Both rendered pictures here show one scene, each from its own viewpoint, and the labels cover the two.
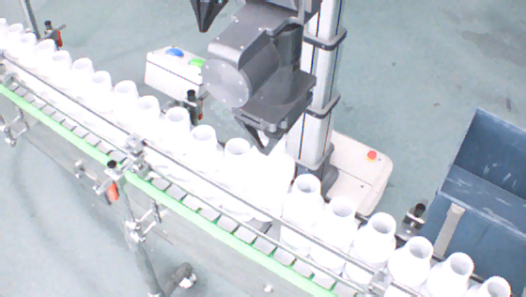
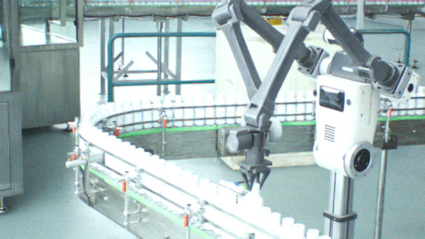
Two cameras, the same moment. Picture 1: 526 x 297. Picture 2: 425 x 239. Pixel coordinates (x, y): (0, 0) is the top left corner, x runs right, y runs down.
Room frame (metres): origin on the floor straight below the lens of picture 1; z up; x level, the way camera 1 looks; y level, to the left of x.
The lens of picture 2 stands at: (-2.03, -0.86, 2.08)
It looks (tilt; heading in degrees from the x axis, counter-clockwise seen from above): 14 degrees down; 22
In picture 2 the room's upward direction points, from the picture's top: 2 degrees clockwise
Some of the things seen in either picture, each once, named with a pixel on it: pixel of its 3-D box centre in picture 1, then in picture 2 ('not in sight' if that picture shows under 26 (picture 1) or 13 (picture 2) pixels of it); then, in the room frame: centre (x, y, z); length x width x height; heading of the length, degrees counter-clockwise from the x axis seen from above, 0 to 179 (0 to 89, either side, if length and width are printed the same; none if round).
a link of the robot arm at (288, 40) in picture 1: (273, 38); (254, 139); (0.43, -0.01, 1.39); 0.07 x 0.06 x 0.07; 149
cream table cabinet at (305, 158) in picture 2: not in sight; (280, 94); (4.86, 1.30, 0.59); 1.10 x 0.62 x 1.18; 130
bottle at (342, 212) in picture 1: (333, 238); (273, 238); (0.37, -0.11, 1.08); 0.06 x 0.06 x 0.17
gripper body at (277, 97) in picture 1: (275, 77); (255, 156); (0.43, -0.01, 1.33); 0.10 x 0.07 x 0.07; 148
